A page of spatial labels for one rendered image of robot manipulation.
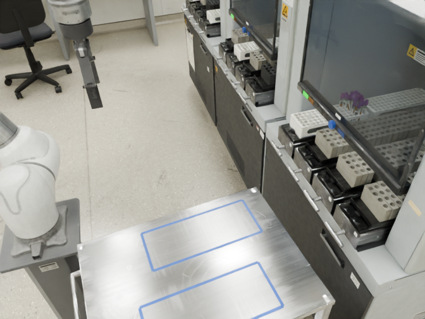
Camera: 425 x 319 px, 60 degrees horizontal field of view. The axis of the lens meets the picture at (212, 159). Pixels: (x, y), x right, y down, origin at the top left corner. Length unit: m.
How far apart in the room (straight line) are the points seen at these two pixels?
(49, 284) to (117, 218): 0.90
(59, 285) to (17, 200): 0.43
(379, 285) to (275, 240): 0.32
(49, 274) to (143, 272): 0.50
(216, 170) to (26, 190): 1.53
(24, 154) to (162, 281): 0.65
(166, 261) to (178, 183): 1.41
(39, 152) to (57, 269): 0.42
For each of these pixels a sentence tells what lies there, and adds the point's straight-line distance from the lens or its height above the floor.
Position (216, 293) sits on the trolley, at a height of 0.82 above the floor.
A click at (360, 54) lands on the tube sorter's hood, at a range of 1.16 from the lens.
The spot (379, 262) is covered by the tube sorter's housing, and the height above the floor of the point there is 0.73.
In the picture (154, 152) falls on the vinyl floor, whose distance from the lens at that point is 2.73.
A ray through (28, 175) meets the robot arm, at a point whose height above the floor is 0.96.
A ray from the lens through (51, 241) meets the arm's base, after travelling 1.39.
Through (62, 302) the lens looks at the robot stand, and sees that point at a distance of 1.67.
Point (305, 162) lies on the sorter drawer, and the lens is 1.40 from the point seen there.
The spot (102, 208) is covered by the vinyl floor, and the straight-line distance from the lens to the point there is 2.43.
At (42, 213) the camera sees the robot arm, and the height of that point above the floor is 0.84.
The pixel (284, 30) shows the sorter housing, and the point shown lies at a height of 1.12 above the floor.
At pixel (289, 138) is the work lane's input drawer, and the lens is 1.51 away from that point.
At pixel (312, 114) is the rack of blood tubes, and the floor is 0.86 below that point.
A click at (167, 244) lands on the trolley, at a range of 1.13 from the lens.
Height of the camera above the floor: 1.72
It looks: 41 degrees down
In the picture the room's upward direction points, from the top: 3 degrees counter-clockwise
